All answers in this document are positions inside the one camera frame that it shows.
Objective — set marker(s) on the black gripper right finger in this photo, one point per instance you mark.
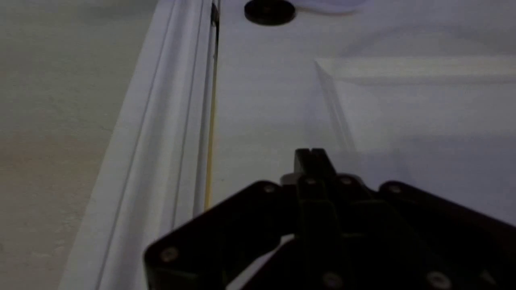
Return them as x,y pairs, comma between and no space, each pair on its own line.
429,235

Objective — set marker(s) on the black door latch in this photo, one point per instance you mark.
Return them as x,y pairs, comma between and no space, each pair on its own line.
214,13

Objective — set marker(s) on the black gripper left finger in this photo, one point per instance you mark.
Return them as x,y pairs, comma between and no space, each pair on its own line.
214,241

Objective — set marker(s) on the white panelled door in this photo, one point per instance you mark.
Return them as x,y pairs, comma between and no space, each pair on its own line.
267,106

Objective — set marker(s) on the white door frame trim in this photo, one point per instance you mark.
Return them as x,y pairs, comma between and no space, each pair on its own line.
154,134

